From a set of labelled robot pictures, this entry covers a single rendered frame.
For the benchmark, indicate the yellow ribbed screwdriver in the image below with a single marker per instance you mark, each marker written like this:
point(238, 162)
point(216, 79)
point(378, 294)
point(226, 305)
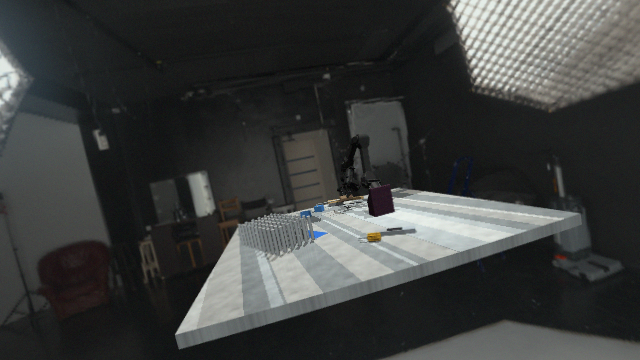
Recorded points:
point(372, 237)

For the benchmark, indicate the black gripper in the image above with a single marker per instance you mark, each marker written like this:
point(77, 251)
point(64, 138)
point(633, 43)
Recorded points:
point(349, 184)

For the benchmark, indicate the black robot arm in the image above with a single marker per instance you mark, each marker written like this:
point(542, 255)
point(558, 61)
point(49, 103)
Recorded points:
point(368, 179)

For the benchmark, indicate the blue flat strip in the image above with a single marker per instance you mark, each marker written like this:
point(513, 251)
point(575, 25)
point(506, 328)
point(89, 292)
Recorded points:
point(317, 234)

